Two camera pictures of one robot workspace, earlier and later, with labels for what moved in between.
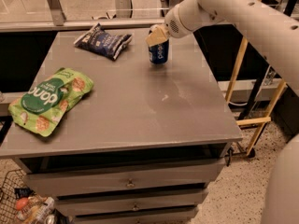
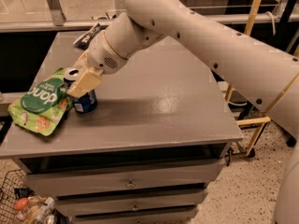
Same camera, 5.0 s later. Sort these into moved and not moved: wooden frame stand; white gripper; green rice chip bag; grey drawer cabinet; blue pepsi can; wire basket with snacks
Moved: blue pepsi can; white gripper
Not moved: wooden frame stand; grey drawer cabinet; wire basket with snacks; green rice chip bag
